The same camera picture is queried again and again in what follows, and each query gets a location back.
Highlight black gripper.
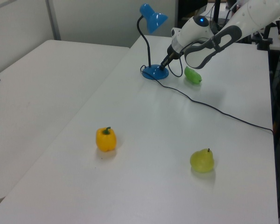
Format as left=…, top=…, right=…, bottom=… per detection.
left=159, top=44, right=181, bottom=71

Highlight blue gooseneck desk lamp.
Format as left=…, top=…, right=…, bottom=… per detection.
left=137, top=3, right=170, bottom=81

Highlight green toy cucumber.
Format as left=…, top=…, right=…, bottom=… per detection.
left=184, top=66, right=203, bottom=85

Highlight thin black pole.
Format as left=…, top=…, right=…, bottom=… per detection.
left=213, top=0, right=221, bottom=24

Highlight yellow toy bell pepper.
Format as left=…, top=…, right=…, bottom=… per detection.
left=95, top=126, right=117, bottom=153

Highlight black clamp stand pole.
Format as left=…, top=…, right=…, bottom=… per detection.
left=257, top=23, right=275, bottom=51

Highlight yellow-green toy pear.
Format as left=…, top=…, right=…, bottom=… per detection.
left=189, top=148, right=216, bottom=174

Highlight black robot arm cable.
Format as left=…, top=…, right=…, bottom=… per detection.
left=167, top=38, right=213, bottom=78

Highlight black lamp power cord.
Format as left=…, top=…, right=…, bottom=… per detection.
left=140, top=64, right=275, bottom=135

